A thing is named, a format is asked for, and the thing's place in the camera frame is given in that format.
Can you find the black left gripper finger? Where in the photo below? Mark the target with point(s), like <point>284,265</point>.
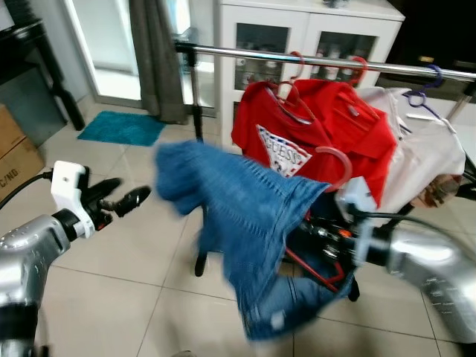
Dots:
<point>128,202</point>
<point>105,187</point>

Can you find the red hanger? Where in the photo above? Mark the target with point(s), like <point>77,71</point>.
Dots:
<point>348,167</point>
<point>365,68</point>
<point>301,63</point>

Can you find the blue denim jeans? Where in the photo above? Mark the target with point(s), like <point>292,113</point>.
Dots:
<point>238,216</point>

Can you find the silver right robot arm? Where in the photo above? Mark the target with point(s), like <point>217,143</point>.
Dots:
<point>431,260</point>

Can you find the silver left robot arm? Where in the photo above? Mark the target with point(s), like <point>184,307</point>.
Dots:
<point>30,245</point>

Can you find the purple hanger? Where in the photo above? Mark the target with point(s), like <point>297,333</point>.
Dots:
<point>441,74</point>

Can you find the teal floor mat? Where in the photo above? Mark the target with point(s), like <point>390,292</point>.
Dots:
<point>123,129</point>

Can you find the printed cardboard box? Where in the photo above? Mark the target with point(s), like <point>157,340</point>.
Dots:
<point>18,171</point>

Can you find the brown fur trim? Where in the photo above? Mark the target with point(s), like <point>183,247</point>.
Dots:
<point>437,190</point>

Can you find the red jacket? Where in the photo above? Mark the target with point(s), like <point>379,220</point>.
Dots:
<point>364,141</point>

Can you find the plain cardboard box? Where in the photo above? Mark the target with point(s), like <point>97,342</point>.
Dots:
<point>9,130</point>

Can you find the beige coat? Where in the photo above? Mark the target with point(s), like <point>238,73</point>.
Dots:
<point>428,156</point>

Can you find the red printed t-shirt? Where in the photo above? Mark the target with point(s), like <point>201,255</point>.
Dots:
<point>260,119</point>

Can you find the glass sliding door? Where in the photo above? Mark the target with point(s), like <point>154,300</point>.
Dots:
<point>104,44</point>

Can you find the grey curtain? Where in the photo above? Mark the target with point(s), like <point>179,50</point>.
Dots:
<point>158,52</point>

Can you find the black desk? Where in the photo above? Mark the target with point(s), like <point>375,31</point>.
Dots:
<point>33,33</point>

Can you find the dark wooden cabinet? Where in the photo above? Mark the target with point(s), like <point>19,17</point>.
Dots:
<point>439,30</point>

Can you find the white glass-door cabinet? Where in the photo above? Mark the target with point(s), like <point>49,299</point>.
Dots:
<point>305,30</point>

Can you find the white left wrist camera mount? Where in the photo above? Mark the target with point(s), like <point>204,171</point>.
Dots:
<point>67,186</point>

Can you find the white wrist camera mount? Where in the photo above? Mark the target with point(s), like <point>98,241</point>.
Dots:
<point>357,197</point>
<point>67,186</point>

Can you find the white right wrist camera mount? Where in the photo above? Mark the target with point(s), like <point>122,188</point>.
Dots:
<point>357,197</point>

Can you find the metal clothes rack black frame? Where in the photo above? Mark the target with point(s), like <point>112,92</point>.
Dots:
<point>245,53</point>

